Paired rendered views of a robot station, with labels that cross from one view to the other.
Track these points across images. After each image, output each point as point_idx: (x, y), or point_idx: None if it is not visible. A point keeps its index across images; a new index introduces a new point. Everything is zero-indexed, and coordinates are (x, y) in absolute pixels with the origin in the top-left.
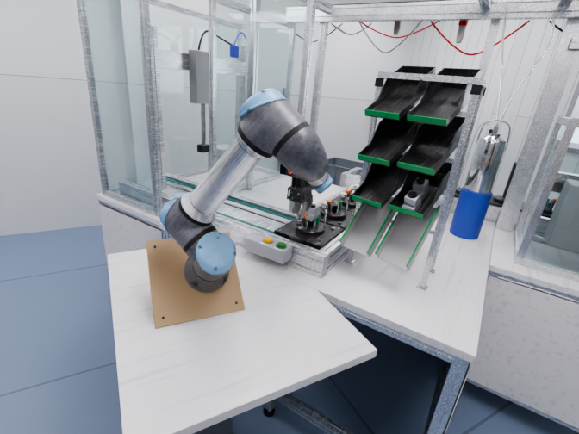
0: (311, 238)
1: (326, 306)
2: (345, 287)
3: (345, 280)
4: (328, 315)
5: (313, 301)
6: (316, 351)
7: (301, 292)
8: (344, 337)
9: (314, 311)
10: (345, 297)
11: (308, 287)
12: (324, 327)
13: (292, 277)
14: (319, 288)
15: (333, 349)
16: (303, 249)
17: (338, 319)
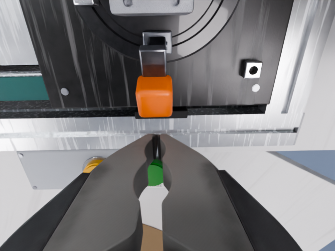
0: (210, 64)
1: (295, 179)
2: (324, 106)
3: (319, 80)
4: (302, 192)
5: (268, 181)
6: (300, 242)
7: (241, 172)
8: (332, 213)
9: (278, 196)
10: (327, 139)
11: (245, 154)
12: (301, 212)
13: (202, 148)
14: (268, 147)
15: (319, 231)
16: (217, 143)
17: (319, 192)
